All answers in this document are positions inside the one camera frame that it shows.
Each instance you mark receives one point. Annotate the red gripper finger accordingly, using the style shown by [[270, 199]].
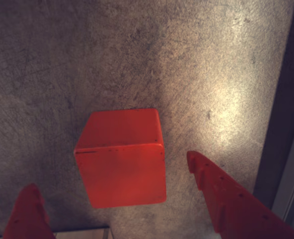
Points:
[[238, 206], [27, 214]]

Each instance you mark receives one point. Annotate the red cube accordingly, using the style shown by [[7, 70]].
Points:
[[127, 169]]

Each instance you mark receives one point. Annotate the aluminium profile rail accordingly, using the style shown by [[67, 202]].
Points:
[[292, 174]]

